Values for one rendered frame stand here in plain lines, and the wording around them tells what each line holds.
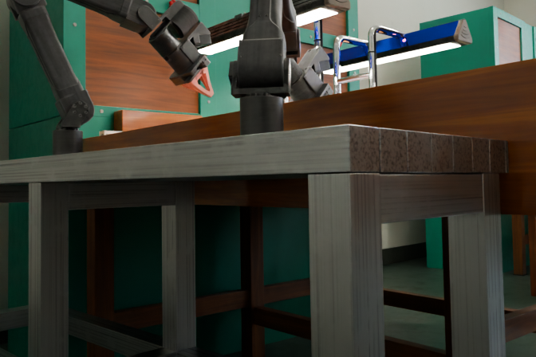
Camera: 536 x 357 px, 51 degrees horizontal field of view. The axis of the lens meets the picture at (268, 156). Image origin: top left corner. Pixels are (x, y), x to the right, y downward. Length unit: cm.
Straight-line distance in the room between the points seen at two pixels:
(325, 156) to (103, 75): 146
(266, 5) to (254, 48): 9
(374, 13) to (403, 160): 399
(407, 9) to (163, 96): 327
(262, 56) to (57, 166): 34
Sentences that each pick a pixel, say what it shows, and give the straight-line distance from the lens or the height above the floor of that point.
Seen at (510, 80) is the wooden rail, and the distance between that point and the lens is 75.
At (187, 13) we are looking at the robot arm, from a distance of 141.
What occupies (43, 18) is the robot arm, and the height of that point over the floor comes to 98.
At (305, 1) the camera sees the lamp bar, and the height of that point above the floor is 107.
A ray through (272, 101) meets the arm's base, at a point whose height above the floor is 74.
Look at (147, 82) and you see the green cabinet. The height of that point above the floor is 97.
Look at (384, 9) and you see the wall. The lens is 463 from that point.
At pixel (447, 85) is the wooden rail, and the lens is 79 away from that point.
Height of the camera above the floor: 62
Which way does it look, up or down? 3 degrees up
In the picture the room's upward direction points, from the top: 1 degrees counter-clockwise
